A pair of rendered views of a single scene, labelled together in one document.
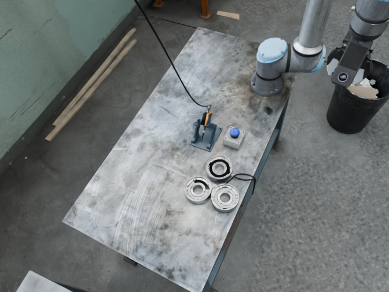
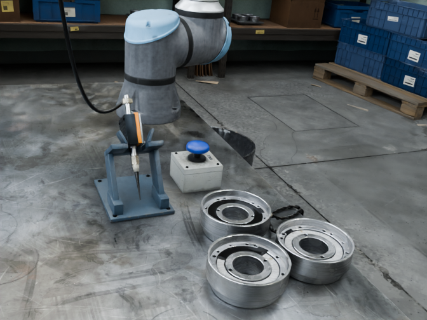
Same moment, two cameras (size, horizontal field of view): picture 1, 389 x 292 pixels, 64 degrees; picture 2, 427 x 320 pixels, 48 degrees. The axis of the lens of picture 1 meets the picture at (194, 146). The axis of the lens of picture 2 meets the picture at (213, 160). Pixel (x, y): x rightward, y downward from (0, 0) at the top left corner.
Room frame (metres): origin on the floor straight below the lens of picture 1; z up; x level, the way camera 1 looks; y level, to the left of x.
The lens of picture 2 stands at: (0.29, 0.48, 1.20)
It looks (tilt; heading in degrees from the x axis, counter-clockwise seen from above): 25 degrees down; 299
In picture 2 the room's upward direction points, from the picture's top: 6 degrees clockwise
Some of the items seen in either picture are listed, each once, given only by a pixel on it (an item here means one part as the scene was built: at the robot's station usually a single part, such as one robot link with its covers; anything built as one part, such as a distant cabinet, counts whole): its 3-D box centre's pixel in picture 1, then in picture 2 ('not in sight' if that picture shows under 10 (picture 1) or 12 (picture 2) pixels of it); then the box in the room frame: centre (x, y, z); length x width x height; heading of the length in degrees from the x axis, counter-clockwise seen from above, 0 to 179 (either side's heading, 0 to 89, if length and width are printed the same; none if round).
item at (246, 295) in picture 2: (198, 190); (247, 270); (0.48, 0.02, 0.82); 0.10 x 0.10 x 0.04
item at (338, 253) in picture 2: (224, 198); (312, 251); (0.43, -0.08, 0.82); 0.08 x 0.08 x 0.02
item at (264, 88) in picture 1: (267, 76); (149, 93); (0.95, -0.39, 0.85); 0.15 x 0.15 x 0.10
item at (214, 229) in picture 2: (219, 168); (234, 218); (0.55, -0.08, 0.82); 0.10 x 0.10 x 0.04
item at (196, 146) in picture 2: (234, 134); (196, 156); (0.68, -0.17, 0.85); 0.04 x 0.04 x 0.05
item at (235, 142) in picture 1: (235, 137); (194, 167); (0.69, -0.17, 0.82); 0.08 x 0.07 x 0.05; 144
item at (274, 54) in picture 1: (272, 57); (154, 42); (0.95, -0.39, 0.97); 0.13 x 0.12 x 0.14; 75
